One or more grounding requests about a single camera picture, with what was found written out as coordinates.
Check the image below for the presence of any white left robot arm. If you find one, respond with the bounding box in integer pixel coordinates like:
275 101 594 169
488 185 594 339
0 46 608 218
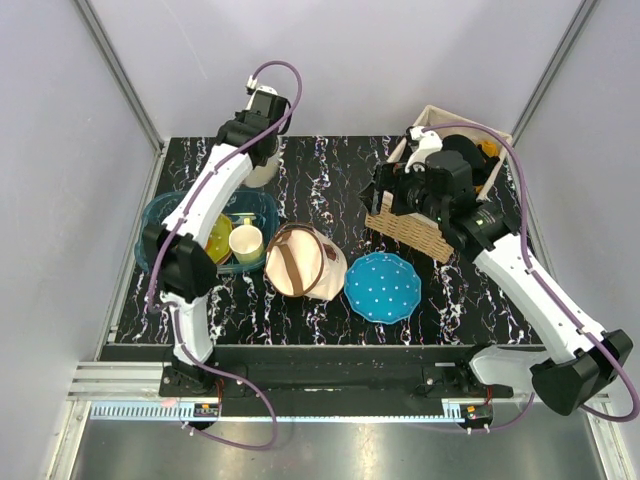
142 86 290 396

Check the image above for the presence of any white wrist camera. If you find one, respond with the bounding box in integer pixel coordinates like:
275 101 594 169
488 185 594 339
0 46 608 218
246 75 278 110
404 126 443 174

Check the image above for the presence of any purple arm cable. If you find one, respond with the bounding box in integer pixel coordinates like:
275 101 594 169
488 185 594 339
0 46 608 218
144 60 304 449
422 122 635 434

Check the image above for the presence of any cream capybara pouch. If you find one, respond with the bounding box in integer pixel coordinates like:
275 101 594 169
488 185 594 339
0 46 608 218
265 222 348 301

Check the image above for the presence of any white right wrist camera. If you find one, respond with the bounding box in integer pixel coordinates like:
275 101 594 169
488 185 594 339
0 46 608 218
404 126 443 174

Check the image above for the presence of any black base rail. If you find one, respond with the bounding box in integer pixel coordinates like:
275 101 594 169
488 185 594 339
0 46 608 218
76 346 531 419

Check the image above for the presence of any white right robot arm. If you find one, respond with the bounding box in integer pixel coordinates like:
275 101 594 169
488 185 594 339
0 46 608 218
360 150 639 422

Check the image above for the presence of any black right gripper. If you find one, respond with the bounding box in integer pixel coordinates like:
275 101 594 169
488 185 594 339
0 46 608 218
356 161 447 224

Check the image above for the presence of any wicker basket with liner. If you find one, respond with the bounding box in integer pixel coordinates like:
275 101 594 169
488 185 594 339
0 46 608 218
365 105 512 262

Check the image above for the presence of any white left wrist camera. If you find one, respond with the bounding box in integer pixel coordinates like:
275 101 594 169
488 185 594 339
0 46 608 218
246 75 278 110

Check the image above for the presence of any teal plastic bin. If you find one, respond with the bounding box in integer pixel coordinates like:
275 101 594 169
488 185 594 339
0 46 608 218
141 188 280 275

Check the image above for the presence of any blue dotted plate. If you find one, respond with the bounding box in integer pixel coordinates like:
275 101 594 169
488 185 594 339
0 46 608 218
344 252 421 325

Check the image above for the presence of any cream paper cup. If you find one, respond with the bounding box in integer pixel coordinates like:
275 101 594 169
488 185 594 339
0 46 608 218
229 224 264 265

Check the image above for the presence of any black bra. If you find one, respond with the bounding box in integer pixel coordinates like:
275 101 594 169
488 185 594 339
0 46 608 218
442 134 494 176

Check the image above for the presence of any yellow black garment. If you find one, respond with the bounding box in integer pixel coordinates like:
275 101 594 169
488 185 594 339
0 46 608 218
474 140 500 193

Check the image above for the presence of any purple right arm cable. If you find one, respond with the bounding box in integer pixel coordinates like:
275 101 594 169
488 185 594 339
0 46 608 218
422 122 635 434

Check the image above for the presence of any yellow dotted plate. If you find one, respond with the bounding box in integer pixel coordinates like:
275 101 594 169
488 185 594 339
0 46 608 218
205 214 233 265

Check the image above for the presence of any white mesh laundry bag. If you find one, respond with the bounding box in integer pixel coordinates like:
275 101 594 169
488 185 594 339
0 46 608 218
243 139 281 188

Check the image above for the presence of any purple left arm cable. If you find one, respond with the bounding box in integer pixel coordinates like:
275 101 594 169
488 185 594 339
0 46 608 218
144 60 304 449

